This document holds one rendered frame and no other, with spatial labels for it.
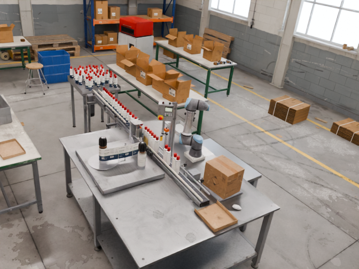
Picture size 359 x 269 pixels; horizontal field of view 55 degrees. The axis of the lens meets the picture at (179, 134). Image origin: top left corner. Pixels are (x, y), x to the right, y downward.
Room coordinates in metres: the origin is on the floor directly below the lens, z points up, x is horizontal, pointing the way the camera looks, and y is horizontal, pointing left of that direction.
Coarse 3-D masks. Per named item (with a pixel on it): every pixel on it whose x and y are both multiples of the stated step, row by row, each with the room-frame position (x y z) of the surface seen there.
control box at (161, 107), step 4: (160, 104) 3.31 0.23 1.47; (164, 104) 3.32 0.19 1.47; (168, 104) 3.33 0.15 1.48; (160, 108) 3.30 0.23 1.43; (164, 108) 3.30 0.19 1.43; (160, 112) 3.30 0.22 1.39; (164, 112) 3.30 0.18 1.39; (168, 112) 3.30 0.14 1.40; (172, 112) 3.30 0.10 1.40; (164, 116) 3.30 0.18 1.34; (168, 116) 3.30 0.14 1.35; (172, 116) 3.30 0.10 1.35; (160, 120) 3.31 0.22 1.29; (164, 120) 3.30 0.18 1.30; (168, 120) 3.30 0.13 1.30; (172, 120) 3.30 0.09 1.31
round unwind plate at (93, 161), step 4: (92, 156) 3.07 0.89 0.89; (96, 156) 3.08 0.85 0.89; (88, 160) 2.99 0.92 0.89; (92, 160) 3.00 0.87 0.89; (96, 160) 3.01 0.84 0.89; (112, 160) 3.04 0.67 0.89; (116, 160) 3.05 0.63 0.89; (92, 164) 2.93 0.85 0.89; (96, 164) 2.93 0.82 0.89; (100, 164) 2.94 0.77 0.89; (104, 164) 2.95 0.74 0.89; (108, 164) 2.96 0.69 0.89; (112, 164) 2.96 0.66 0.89; (116, 164) 2.98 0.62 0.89; (96, 168) 2.87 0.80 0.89; (100, 168) 2.88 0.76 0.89; (104, 168) 2.88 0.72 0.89; (108, 168) 2.89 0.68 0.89
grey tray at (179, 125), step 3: (180, 120) 3.95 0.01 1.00; (168, 123) 3.85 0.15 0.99; (177, 123) 3.94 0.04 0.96; (180, 123) 3.95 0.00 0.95; (183, 123) 3.90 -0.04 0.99; (168, 126) 3.81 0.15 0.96; (177, 126) 3.86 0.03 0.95; (180, 126) 3.87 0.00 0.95; (183, 126) 3.87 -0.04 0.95; (177, 129) 3.79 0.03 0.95; (180, 129) 3.80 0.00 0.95; (192, 129) 3.75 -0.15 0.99; (177, 132) 3.65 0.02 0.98; (180, 132) 3.64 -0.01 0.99; (177, 135) 3.65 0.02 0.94
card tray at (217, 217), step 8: (208, 208) 2.50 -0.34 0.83; (216, 208) 2.52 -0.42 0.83; (224, 208) 2.50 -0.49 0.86; (200, 216) 2.37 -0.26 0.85; (208, 216) 2.40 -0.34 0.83; (216, 216) 2.41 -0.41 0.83; (224, 216) 2.42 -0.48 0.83; (232, 216) 2.41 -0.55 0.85; (208, 224) 2.27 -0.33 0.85; (216, 224) 2.30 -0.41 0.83; (224, 224) 2.31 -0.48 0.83; (232, 224) 2.32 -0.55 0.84
